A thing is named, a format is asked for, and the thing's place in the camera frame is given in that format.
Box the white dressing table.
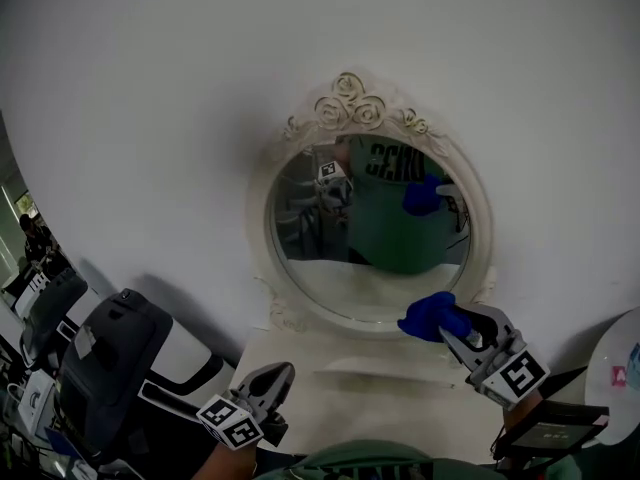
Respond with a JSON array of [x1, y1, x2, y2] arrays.
[[234, 326, 506, 465]]

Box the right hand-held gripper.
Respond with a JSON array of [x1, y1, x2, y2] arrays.
[[438, 302, 551, 412]]

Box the person's left forearm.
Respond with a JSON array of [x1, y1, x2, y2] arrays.
[[192, 440, 259, 480]]

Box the white printed carton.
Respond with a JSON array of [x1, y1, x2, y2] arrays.
[[17, 367, 57, 437]]

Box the ornate white oval mirror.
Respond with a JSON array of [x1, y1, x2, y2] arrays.
[[244, 71, 499, 340]]

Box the person's green shirt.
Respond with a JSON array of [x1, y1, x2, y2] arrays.
[[254, 437, 581, 480]]

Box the black display screen device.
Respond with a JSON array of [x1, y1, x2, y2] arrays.
[[492, 400, 611, 469]]

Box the blue cloth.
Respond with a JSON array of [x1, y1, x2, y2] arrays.
[[397, 291, 474, 343]]

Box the person's right forearm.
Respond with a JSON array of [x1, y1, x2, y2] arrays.
[[502, 392, 544, 434]]

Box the white round pedestal table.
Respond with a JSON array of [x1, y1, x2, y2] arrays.
[[584, 307, 640, 447]]

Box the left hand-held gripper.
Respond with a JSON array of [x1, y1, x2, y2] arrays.
[[195, 361, 297, 452]]

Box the black and white exercise machine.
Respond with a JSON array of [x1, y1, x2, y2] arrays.
[[57, 287, 239, 469]]

